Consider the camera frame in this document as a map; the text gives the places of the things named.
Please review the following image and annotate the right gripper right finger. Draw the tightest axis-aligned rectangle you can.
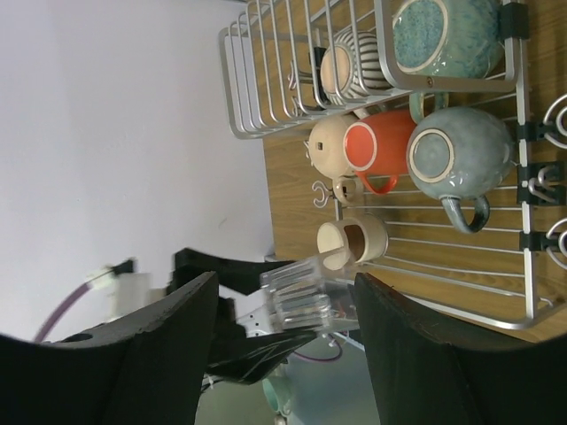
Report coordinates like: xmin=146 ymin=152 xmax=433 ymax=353
xmin=353 ymin=273 xmax=566 ymax=424

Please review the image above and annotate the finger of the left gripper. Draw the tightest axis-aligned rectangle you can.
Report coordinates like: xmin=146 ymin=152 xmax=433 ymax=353
xmin=206 ymin=331 xmax=317 ymax=385
xmin=172 ymin=248 xmax=291 ymax=296

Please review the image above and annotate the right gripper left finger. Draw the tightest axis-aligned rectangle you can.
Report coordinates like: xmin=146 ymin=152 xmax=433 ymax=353
xmin=1 ymin=272 xmax=219 ymax=424

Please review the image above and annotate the clear glass cup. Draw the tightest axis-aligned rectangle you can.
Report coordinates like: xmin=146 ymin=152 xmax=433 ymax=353
xmin=260 ymin=257 xmax=359 ymax=333

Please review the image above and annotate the steel tumbler cup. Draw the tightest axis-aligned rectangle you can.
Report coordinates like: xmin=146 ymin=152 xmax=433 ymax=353
xmin=316 ymin=213 xmax=389 ymax=270

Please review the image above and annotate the beige ceramic mug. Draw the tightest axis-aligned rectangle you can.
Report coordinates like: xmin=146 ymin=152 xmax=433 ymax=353
xmin=307 ymin=113 xmax=364 ymax=205

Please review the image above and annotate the orange mug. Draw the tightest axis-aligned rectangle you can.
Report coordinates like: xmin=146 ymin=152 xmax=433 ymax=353
xmin=343 ymin=109 xmax=416 ymax=195

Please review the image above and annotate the white ribbed mug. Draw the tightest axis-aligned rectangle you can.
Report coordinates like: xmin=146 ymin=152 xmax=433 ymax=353
xmin=321 ymin=28 xmax=392 ymax=105

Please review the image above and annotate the teal ceramic mug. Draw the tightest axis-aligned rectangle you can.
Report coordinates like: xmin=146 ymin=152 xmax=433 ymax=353
xmin=392 ymin=0 xmax=506 ymax=123

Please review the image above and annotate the metal wire dish rack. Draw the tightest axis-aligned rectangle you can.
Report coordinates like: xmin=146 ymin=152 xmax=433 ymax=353
xmin=218 ymin=1 xmax=566 ymax=330

